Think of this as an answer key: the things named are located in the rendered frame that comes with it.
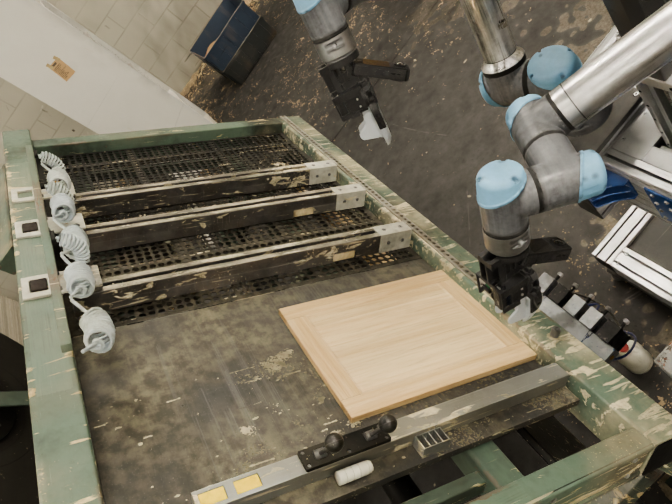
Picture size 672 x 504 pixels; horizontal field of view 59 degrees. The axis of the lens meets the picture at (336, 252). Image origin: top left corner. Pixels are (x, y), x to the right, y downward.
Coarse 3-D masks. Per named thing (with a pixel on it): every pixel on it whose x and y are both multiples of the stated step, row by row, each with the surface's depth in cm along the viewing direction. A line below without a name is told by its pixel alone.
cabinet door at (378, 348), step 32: (384, 288) 179; (416, 288) 180; (448, 288) 181; (288, 320) 162; (320, 320) 164; (352, 320) 165; (384, 320) 166; (416, 320) 167; (448, 320) 168; (480, 320) 169; (320, 352) 152; (352, 352) 153; (384, 352) 154; (416, 352) 155; (448, 352) 156; (480, 352) 157; (512, 352) 158; (352, 384) 143; (384, 384) 144; (416, 384) 145; (448, 384) 146; (352, 416) 134
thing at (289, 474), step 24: (504, 384) 144; (528, 384) 145; (552, 384) 147; (432, 408) 135; (456, 408) 136; (480, 408) 137; (504, 408) 142; (408, 432) 129; (360, 456) 124; (264, 480) 116; (288, 480) 116; (312, 480) 120
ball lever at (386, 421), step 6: (384, 414) 118; (390, 414) 117; (384, 420) 116; (390, 420) 116; (396, 420) 117; (384, 426) 116; (390, 426) 116; (396, 426) 117; (366, 432) 125; (372, 432) 124; (378, 432) 122; (384, 432) 117; (390, 432) 116; (366, 438) 125; (372, 438) 125
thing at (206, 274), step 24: (72, 240) 151; (312, 240) 189; (336, 240) 193; (360, 240) 192; (384, 240) 197; (408, 240) 202; (192, 264) 173; (216, 264) 173; (240, 264) 175; (264, 264) 179; (288, 264) 183; (312, 264) 188; (24, 288) 151; (96, 288) 158; (120, 288) 161; (144, 288) 164; (168, 288) 168; (192, 288) 171
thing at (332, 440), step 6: (330, 438) 111; (336, 438) 111; (342, 438) 112; (324, 444) 112; (330, 444) 111; (336, 444) 111; (342, 444) 111; (318, 450) 120; (324, 450) 117; (330, 450) 111; (336, 450) 111; (318, 456) 120; (324, 456) 120
